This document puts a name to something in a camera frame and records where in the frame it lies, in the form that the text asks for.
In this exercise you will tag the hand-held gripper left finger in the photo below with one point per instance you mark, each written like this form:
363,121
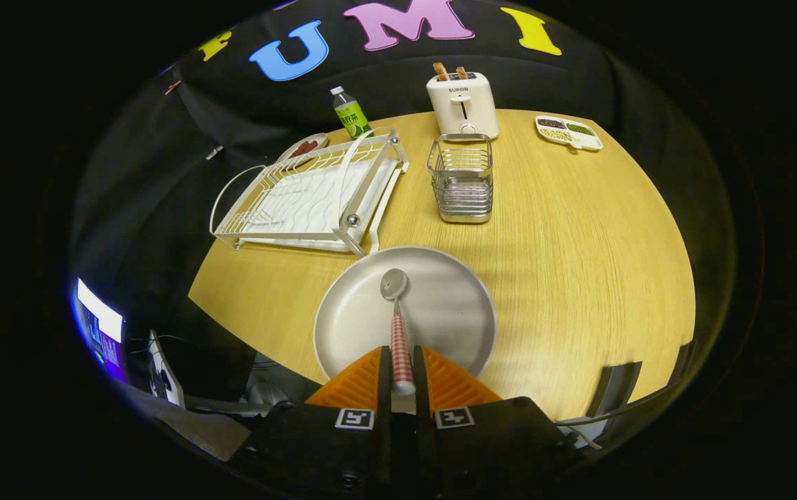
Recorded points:
384,430

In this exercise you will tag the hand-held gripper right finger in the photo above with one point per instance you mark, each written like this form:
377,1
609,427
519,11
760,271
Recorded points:
422,430

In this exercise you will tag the white round plate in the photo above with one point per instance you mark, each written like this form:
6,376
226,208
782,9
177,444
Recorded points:
440,312

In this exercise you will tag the small plate with sausages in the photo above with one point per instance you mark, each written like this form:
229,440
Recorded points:
304,147

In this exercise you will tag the white desktop device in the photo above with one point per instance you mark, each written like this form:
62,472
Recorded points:
165,375

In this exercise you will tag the lit monitor screen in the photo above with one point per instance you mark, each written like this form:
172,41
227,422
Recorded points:
99,319

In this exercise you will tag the green label drink bottle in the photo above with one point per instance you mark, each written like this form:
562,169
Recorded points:
351,117

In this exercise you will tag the white cloth clip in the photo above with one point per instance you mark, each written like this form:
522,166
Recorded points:
215,151

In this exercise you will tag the white toaster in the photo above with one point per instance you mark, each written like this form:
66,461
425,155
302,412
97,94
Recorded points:
464,104

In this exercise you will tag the white divided snack tray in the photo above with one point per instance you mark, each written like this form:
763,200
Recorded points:
568,133

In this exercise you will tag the black backdrop cloth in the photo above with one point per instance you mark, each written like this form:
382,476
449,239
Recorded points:
127,208

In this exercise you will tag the pink cloth clip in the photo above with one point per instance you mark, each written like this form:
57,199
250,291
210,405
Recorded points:
173,87

